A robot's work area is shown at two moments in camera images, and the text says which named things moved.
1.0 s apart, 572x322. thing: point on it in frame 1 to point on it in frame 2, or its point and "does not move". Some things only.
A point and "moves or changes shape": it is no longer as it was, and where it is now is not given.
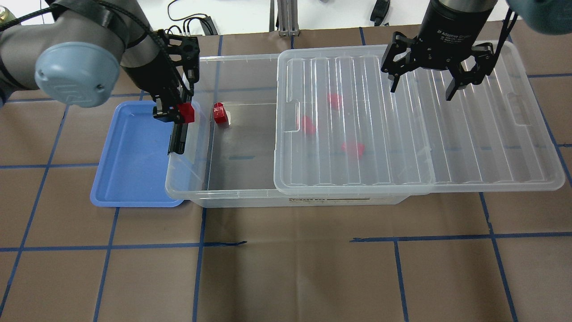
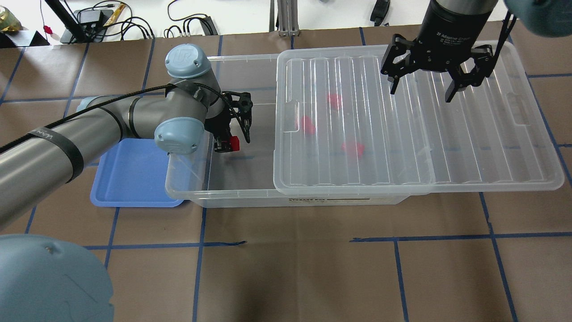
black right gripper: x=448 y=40 does not move
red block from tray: x=187 y=112 moves or changes shape
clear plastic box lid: x=338 y=125 does not move
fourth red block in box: x=355 y=148 does not move
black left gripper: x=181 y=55 to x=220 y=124
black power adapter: x=380 y=11 does not move
